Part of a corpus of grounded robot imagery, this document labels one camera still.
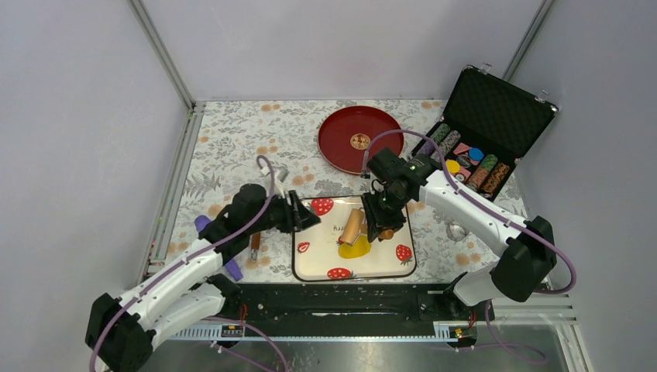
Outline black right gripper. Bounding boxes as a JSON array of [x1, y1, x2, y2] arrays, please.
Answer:
[[361, 187, 411, 243]]

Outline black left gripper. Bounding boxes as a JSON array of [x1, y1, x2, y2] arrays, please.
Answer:
[[248, 190, 321, 235]]

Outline wooden dough roller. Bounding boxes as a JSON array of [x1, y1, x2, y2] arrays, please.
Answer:
[[336, 208, 396, 246]]

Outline yellow dough piece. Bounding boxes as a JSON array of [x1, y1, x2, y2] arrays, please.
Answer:
[[338, 235, 372, 260]]

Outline strawberry print rectangular tray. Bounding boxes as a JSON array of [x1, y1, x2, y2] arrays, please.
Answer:
[[292, 196, 418, 282]]

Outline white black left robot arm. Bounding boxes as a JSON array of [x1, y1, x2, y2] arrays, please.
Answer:
[[85, 184, 321, 371]]

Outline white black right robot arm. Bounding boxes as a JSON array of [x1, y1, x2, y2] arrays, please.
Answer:
[[362, 148, 556, 319]]

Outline clear tape roll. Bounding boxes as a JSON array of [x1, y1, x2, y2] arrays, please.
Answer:
[[445, 220, 470, 242]]

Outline floral tablecloth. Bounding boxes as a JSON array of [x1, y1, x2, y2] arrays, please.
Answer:
[[165, 100, 498, 283]]

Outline purple cylindrical tool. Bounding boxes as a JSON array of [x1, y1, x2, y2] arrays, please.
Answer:
[[194, 215, 243, 282]]

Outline yellow poker chip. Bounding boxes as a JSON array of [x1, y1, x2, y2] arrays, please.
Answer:
[[445, 160, 461, 175]]

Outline round red lacquer tray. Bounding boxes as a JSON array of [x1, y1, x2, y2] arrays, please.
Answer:
[[317, 105, 404, 175]]

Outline blue poker chip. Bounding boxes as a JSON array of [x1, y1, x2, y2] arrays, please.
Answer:
[[467, 147, 484, 163]]

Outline black poker chip case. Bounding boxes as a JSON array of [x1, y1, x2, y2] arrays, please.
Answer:
[[426, 65, 559, 201]]

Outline metal scraper wooden handle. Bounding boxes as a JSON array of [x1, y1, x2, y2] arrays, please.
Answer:
[[249, 232, 261, 263]]

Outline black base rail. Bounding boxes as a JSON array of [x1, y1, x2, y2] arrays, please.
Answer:
[[219, 283, 492, 337]]

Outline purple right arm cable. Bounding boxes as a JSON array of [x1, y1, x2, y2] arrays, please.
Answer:
[[361, 129, 578, 367]]

